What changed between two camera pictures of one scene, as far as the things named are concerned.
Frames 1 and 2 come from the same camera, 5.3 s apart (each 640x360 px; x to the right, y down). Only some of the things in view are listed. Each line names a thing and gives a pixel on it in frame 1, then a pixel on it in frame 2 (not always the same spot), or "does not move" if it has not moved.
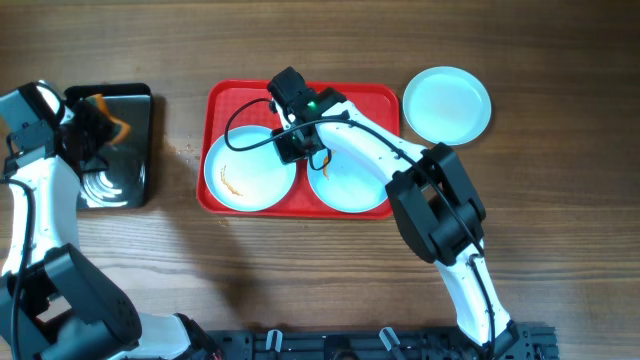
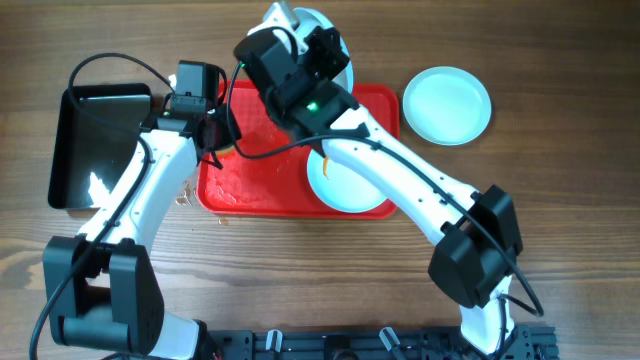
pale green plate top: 251,179 to 308,20
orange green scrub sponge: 120,129 to 227,150
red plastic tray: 227,104 does not move
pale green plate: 446,104 does not move
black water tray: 127,182 does not move
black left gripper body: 85,126 to 226,130
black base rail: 535,342 does not move
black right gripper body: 291,148 to 324,59
